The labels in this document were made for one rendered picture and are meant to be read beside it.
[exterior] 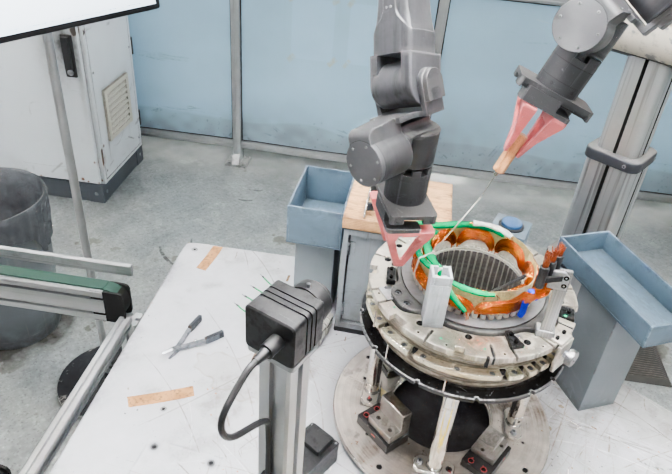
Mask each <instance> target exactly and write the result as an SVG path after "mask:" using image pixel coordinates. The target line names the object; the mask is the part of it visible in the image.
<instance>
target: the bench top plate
mask: <svg viewBox="0 0 672 474"><path fill-rule="evenodd" d="M213 246H214V245H207V244H200V243H190V242H189V243H187V244H186V246H185V247H184V248H183V249H182V251H181V253H180V254H179V256H178V258H177V260H176V261H175V263H174V265H173V266H172V268H171V270H170V271H169V273H168V275H167V276H166V278H165V280H164V281H163V283H162V285H161V286H160V288H159V290H158V292H157V293H156V295H155V297H154V298H153V300H152V302H151V303H150V305H149V307H148V308H147V310H146V312H145V313H144V315H143V317H142V318H141V320H140V322H139V324H138V325H137V327H136V329H135V330H134V332H133V334H132V335H131V337H130V339H129V340H128V342H127V344H126V345H125V347H124V349H123V351H122V352H121V354H120V356H119V357H118V359H117V361H116V362H115V364H114V366H113V367H112V369H111V371H110V372H109V374H108V376H107V377H106V379H105V381H104V383H103V384H102V386H101V388H100V389H99V391H98V393H97V394H96V396H95V398H94V399H93V401H92V403H91V404H90V406H89V408H88V409H87V411H86V413H85V415H84V416H83V418H82V420H81V421H80V423H79V425H78V426H77V428H76V430H75V431H74V433H73V435H72V436H71V438H70V440H69V442H68V443H67V445H66V447H65V448H64V450H63V452H62V453H61V455H60V457H59V458H58V460H57V462H56V463H55V465H54V467H53V468H52V470H51V472H50V474H258V433H259V427H258V428H256V429H254V430H252V431H251V432H249V433H248V434H246V435H244V436H243V437H241V438H239V439H237V440H233V441H226V440H224V439H222V438H221V437H220V436H219V433H218V430H217V422H218V418H219V415H220V412H221V410H222V407H223V405H224V403H225V401H226V399H227V398H228V396H229V394H230V392H231V390H232V389H233V387H234V385H235V383H236V382H237V380H238V378H239V377H240V375H241V373H242V372H243V370H244V369H245V367H246V366H247V365H248V364H249V363H250V362H251V361H252V358H253V357H254V356H255V355H256V354H255V353H253V352H251V351H250V350H248V345H247V343H246V338H245V312H244V311H243V310H241V309H240V308H239V307H238V306H237V305H236V304H238V305H239V306H240V307H241V308H242V309H244V310H245V306H246V305H247V304H248V303H250V302H251V300H250V299H248V298H246V297H244V296H243V295H246V296H248V297H249V298H251V299H252V300H253V299H255V298H256V297H257V296H258V295H260V294H261V292H259V291H258V290H256V289H254V288H253V287H252V286H254V287H256V288H257V289H259V290H260V291H262V292H263V291H264V290H266V289H267V288H268V287H269V286H270V284H269V283H268V282H267V281H266V280H265V279H264V278H263V277H262V276H264V277H265V278H266V279H267V280H268V281H269V282H270V283H271V284H273V283H274V282H275V281H277V280H280V281H282V282H284V283H286V284H289V285H291V286H294V265H295V257H292V256H285V255H277V254H270V253H263V252H256V251H249V250H242V249H235V248H228V247H223V248H222V250H221V251H220V253H219V254H218V256H217V257H216V258H215V260H214V261H213V262H212V263H211V265H210V266H209V267H208V268H207V269H206V271H205V270H201V269H198V268H196V267H197V266H198V265H199V264H200V262H201V261H202V260H203V259H204V258H205V256H206V255H207V254H208V252H209V251H210V250H211V248H212V247H213ZM260 274H261V275H262V276H261V275H260ZM250 285H251V286H250ZM242 294H243V295H242ZM337 295H338V286H337V289H336V293H335V297H334V300H333V304H332V310H331V313H332V314H333V320H334V321H333V323H332V326H331V328H330V331H329V333H328V334H327V335H325V337H324V338H323V340H322V343H321V345H320V346H318V348H317V350H316V351H315V352H314V353H313V354H312V355H311V356H310V369H309V383H308V397H307V412H306V426H305V428H306V427H307V426H308V425H309V424H310V423H315V424H317V425H318V426H319V427H321V428H322V429H323V430H324V431H326V432H327V433H328V434H330V435H331V436H332V437H333V438H334V439H335V440H336V441H337V442H339V448H338V455H337V461H336V462H335V463H334V464H333V465H332V466H331V471H330V468H329V469H328V470H327V471H326V472H325V473H324V474H365V473H364V472H363V471H362V470H361V469H360V468H359V467H358V466H357V464H356V463H355V462H354V461H353V459H352V458H351V457H350V455H349V454H348V452H347V451H346V449H345V447H344V446H343V444H342V442H341V440H340V437H339V435H338V432H337V429H336V426H335V421H334V415H333V398H334V391H335V387H336V384H337V381H338V379H339V377H340V375H341V373H342V371H343V369H344V368H345V367H346V365H347V364H348V363H349V362H350V360H351V359H352V358H353V357H354V356H356V355H357V354H358V353H359V352H361V351H362V350H363V349H365V348H367V347H368V346H370V345H369V343H368V342H367V340H366V338H365V336H364V335H358V334H352V333H347V332H341V331H335V330H334V324H335V315H336V305H337ZM235 303H236V304H235ZM198 315H202V322H201V323H200V324H199V325H198V326H197V327H196V328H195V329H194V330H193V331H192V332H190V334H189V335H188V337H187V338H186V340H185V341H184V343H183V344H186V343H189V342H193V341H194V340H195V339H197V340H200V339H204V338H205V336H208V335H210V334H212V333H215V332H217V331H220V330H223V331H224V337H223V338H220V339H218V340H216V341H214V342H211V343H209V344H206V343H204V344H201V345H197V346H193V347H190V348H186V349H183V350H180V351H179V352H178V353H177V354H176V355H174V356H173V357H172V358H171V359H169V357H170V356H171V355H172V353H173V352H174V351H173V350H172V351H169V352H167V353H164V354H162V352H164V351H165V350H167V349H169V348H171V347H173V346H175V345H177V343H178V342H179V340H180V339H181V337H182V335H183V334H184V332H185V331H186V329H187V328H188V325H189V324H190V323H191V322H192V321H193V320H194V319H195V318H196V317H197V316H198ZM551 381H552V380H551ZM189 386H193V389H194V396H192V397H187V398H183V399H178V400H172V401H167V402H161V403H155V404H149V405H142V406H136V407H128V400H127V397H129V396H136V395H143V394H149V393H156V392H162V391H168V390H174V389H179V388H184V387H189ZM536 395H537V397H538V399H539V400H540V402H541V404H542V406H543V409H544V411H545V414H546V417H547V420H548V424H549V429H550V450H549V455H548V459H547V462H546V464H545V467H544V469H543V471H542V473H541V474H568V469H569V474H672V412H670V411H668V410H667V409H665V408H663V407H662V406H660V405H658V404H657V403H655V402H653V401H652V400H650V399H648V398H647V397H645V396H643V395H642V394H640V393H638V392H637V391H635V390H633V389H631V388H630V387H628V386H626V385H625V384H622V386H621V388H620V390H619V392H618V394H617V396H616V399H615V401H614V403H613V404H609V405H605V406H600V407H595V408H591V409H586V410H581V411H578V410H577V409H576V408H575V406H574V405H573V404H572V402H571V401H570V400H569V398H568V397H567V396H566V395H565V393H564V392H563V391H562V389H561V388H560V387H559V385H558V384H557V383H556V381H552V384H551V385H550V386H549V387H547V388H546V389H544V390H543V391H541V392H539V393H537V394H536ZM258 419H259V365H257V366H256V367H255V368H254V369H253V370H252V372H251V373H250V374H249V376H248V378H247V379H246V381H245V383H244V384H243V386H242V388H241V390H240V391H239V393H238V395H237V397H236V398H235V400H234V402H233V404H232V406H231V408H230V410H229V412H228V414H227V417H226V421H225V430H226V432H227V433H230V434H232V433H234V432H236V431H238V430H240V429H242V428H244V427H245V426H247V425H249V424H251V423H252V422H254V421H256V420H258ZM565 419H566V420H565ZM567 420H569V421H567ZM570 421H572V422H573V423H572V422H570ZM574 423H575V424H577V425H578V426H579V427H582V428H579V427H578V426H576V425H575V424H574ZM577 428H579V429H578V430H577V431H576V429H577Z"/></svg>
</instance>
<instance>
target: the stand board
mask: <svg viewBox="0 0 672 474"><path fill-rule="evenodd" d="M369 189H370V187H365V186H362V185H360V184H359V183H358V182H357V181H356V180H354V183H353V187H352V190H351V193H350V196H349V200H348V203H347V206H346V209H345V212H344V216H343V222H342V228H347V229H353V230H359V231H366V232H372V233H378V234H381V231H380V228H379V224H378V221H377V218H376V215H375V211H367V215H366V219H363V213H364V209H365V205H366V201H367V197H368V193H369ZM452 192H453V185H452V184H448V183H441V182H434V181H429V185H428V190H427V195H428V197H429V199H430V201H431V202H432V205H433V207H434V208H435V210H436V212H437V214H438V215H437V219H436V222H446V221H452Z"/></svg>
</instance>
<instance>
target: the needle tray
mask: <svg viewBox="0 0 672 474"><path fill-rule="evenodd" d="M562 242H563V245H565V247H567V248H566V249H565V251H564V253H563V256H564V258H563V261H562V264H563V265H564V266H565V267H566V268H567V269H569V270H573V272H574V273H573V276H574V277H575V278H576V279H577V280H578V281H579V282H580V283H581V284H582V285H581V288H580V291H579V293H578V296H577V302H578V310H577V312H575V320H574V323H576V324H575V327H574V330H573V332H572V336H573V338H574V340H573V342H572V345H571V347H570V350H571V349H575V350H576V351H578V352H579V356H578V358H577V360H576V362H575V363H574V364H573V365H572V366H571V367H568V366H566V365H565V366H563V367H564V368H563V370H562V372H561V374H560V375H559V377H558V378H557V379H556V380H555V381H556V383H557V384H558V385H559V387H560V388H561V389H562V391H563V392H564V393H565V395H566V396H567V397H568V398H569V400H570V401H571V402H572V404H573V405H574V406H575V408H576V409H577V410H578V411H581V410H586V409H591V408H595V407H600V406H605V405H609V404H613V403H614V401H615V399H616V396H617V394H618V392H619V390H620V388H621V386H622V384H623V382H624V380H625V378H626V375H627V373H628V371H629V369H630V367H631V365H632V363H633V361H634V359H635V356H636V354H637V352H638V350H639V348H640V346H641V347H642V348H645V347H651V346H656V345H661V344H667V343H672V286H671V285H670V284H669V283H668V282H667V281H666V280H664V279H663V278H662V277H661V276H660V275H659V274H658V273H657V272H655V271H654V270H653V269H652V268H651V267H650V266H649V265H647V264H646V263H645V262H644V261H643V260H642V259H641V258H640V257H638V256H637V255H636V254H635V253H634V252H633V251H632V250H630V249H629V248H628V247H627V246H626V245H625V244H624V243H623V242H621V241H620V240H619V239H618V238H617V237H616V236H615V235H613V234H612V233H611V232H610V231H601V232H593V233H585V234H576V235H568V236H560V239H559V242H558V249H559V243H560V244H562ZM565 247H564V248H565ZM570 350H569V351H570Z"/></svg>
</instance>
